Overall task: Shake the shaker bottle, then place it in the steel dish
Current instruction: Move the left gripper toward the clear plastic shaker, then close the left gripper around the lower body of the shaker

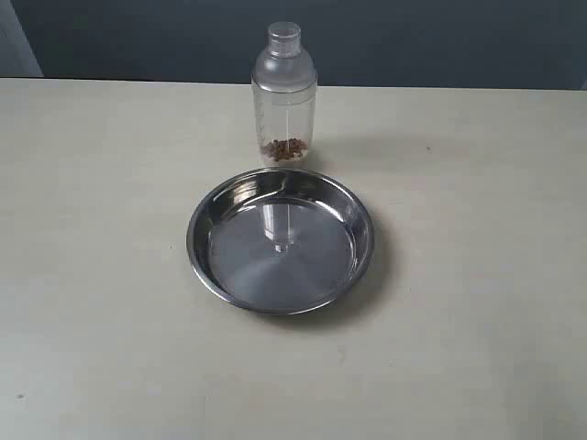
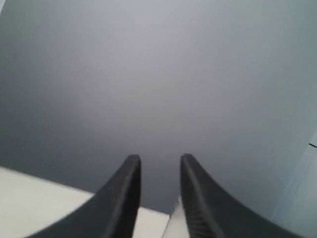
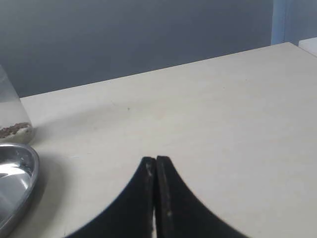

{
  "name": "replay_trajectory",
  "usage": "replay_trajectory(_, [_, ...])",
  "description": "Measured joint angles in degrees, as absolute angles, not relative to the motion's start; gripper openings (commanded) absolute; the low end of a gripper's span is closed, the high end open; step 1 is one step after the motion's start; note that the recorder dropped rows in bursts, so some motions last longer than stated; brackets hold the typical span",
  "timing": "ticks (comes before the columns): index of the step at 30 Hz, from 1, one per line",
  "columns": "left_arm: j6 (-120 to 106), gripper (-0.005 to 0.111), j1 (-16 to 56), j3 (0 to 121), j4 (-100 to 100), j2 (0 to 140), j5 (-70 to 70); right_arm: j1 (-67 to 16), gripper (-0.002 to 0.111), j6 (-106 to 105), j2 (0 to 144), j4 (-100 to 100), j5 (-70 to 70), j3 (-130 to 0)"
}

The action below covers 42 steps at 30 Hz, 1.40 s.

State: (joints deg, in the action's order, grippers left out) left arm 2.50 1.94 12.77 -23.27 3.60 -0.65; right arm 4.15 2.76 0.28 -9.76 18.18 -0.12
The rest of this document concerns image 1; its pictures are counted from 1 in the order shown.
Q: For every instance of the clear plastic shaker bottle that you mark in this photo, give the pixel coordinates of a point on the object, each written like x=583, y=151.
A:
x=284, y=83

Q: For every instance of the round stainless steel tray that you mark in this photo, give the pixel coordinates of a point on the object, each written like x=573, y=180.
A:
x=280, y=241

